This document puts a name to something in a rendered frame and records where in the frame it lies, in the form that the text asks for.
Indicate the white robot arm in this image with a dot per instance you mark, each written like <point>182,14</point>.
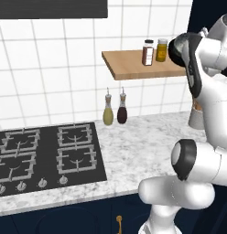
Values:
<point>216,128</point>

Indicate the yellow oil bottle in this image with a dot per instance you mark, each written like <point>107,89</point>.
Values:
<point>108,113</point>

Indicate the dark vinegar bottle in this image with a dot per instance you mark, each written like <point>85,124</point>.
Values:
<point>122,112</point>

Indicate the red spice jar black lid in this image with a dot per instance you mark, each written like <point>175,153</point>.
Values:
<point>148,53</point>

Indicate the silver hob knob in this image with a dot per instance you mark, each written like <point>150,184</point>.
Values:
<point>42,182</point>
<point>21,186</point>
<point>63,180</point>
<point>0,189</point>

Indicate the white utensil pot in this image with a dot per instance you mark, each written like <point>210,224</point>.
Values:
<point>196,117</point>

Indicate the yellow spice jar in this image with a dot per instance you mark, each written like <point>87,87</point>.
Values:
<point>161,50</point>

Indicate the black gas hob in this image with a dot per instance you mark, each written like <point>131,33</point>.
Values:
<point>42,158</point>

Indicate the dark blue base cabinets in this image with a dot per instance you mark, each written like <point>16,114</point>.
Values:
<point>72,218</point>

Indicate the dark range hood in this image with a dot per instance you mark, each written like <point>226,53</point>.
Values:
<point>51,8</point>

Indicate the wooden wall shelf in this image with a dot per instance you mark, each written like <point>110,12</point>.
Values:
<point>133,65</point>

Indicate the dark blue wall cabinet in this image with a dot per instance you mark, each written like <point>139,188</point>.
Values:
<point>207,15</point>

